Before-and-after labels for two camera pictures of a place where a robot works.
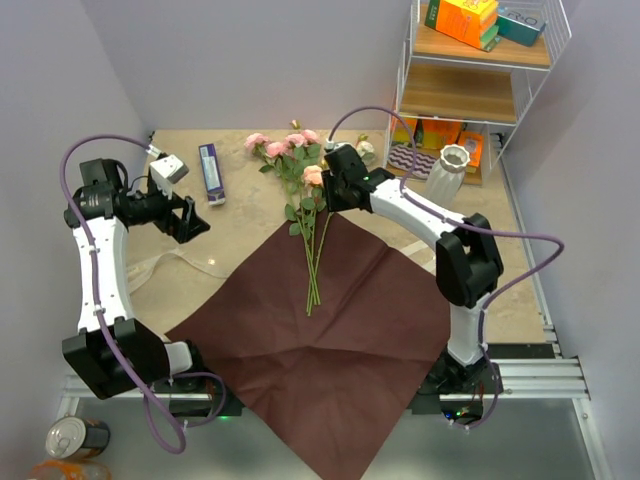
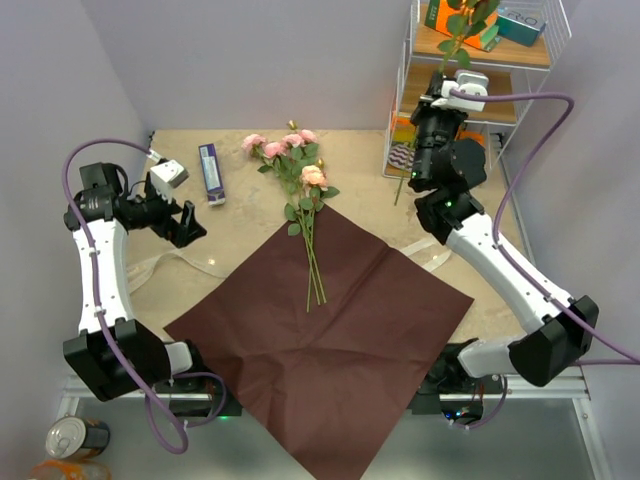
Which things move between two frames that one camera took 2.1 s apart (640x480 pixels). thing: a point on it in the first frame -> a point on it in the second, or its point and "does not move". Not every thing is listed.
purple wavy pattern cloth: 401,157 does not move
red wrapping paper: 320,339 does not move
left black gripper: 182,228 does not move
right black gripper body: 336,198 -> 436,126
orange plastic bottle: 69,470 does not move
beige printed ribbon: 142,264 -> 429,251
